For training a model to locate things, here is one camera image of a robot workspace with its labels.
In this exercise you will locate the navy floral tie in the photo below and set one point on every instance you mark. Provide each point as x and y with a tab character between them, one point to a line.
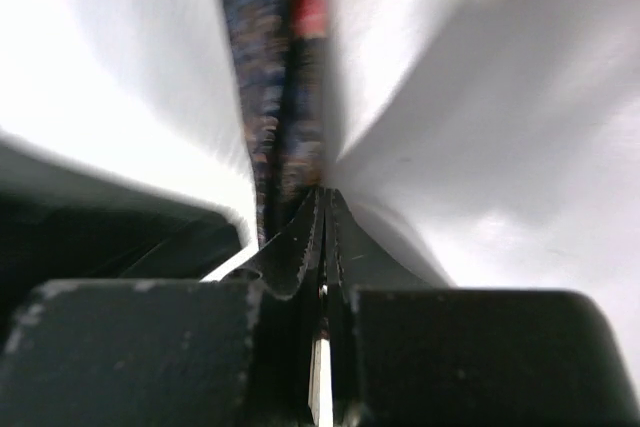
278	50

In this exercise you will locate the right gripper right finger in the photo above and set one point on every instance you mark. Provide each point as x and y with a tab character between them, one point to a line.
414	351

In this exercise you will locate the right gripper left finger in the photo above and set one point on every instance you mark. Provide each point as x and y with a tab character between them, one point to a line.
171	353

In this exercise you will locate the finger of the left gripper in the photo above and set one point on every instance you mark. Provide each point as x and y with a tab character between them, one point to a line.
60	223

